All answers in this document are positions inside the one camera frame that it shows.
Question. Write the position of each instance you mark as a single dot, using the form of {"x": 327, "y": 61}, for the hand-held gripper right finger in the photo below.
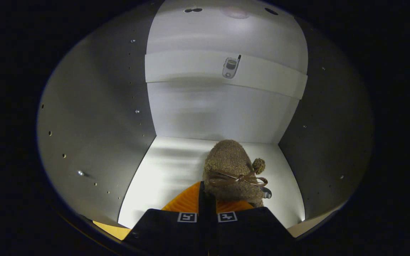
{"x": 247, "y": 227}

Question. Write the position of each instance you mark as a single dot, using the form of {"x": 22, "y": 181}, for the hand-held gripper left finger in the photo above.
{"x": 169, "y": 231}

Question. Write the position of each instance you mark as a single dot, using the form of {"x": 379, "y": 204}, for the brown fluffy shoe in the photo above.
{"x": 228, "y": 160}

